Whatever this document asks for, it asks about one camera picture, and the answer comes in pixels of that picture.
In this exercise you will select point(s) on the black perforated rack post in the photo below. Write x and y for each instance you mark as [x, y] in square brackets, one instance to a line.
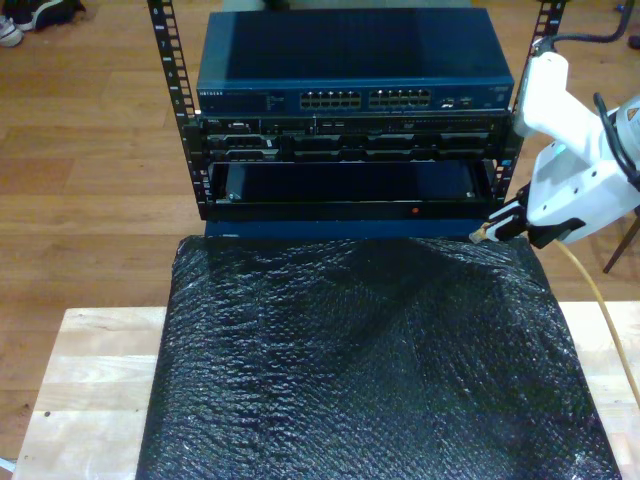
[500, 182]
[166, 60]

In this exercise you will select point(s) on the black bubble wrap mat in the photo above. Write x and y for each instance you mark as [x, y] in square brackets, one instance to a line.
[350, 400]

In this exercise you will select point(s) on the black rack server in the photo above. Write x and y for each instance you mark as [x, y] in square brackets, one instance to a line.
[350, 141]

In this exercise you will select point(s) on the blue base board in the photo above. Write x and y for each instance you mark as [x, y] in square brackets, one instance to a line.
[300, 230]

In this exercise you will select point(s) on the white shoe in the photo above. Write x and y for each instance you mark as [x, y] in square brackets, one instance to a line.
[7, 32]

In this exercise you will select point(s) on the blue network switch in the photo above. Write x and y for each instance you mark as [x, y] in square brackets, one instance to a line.
[350, 50]

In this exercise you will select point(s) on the dark wooden stool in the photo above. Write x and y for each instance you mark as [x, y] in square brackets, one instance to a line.
[615, 260]

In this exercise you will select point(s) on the small blue object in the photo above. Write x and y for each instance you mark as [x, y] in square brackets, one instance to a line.
[620, 8]

